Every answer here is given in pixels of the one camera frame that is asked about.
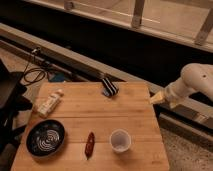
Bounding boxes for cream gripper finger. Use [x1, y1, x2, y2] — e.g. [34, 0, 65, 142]
[150, 91, 165, 104]

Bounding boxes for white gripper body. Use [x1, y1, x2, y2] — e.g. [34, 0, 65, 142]
[164, 80, 186, 108]

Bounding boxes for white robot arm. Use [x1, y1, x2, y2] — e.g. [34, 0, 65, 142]
[150, 63, 213, 108]

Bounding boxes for black white striped object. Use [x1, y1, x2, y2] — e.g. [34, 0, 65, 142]
[101, 77, 119, 97]

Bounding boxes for wooden cutting board table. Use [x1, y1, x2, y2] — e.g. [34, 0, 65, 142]
[11, 82, 169, 171]

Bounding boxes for white squeeze bottle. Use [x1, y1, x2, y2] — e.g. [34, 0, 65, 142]
[37, 89, 63, 118]

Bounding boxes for black patterned bowl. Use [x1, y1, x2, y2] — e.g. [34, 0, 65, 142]
[26, 119, 65, 157]

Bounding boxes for black chair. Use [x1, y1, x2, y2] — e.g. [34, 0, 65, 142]
[0, 59, 32, 154]

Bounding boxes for black cable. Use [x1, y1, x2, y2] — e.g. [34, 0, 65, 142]
[20, 46, 54, 86]

